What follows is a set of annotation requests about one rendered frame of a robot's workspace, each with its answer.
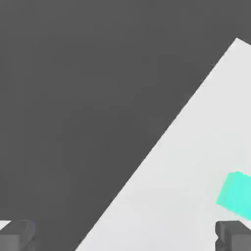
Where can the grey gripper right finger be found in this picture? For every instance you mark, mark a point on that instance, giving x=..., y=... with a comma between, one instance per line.
x=235, y=238

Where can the small turquoise cube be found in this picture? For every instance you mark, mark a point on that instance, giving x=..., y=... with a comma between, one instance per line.
x=236, y=195

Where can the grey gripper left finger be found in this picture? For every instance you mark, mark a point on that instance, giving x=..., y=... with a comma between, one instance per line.
x=13, y=238

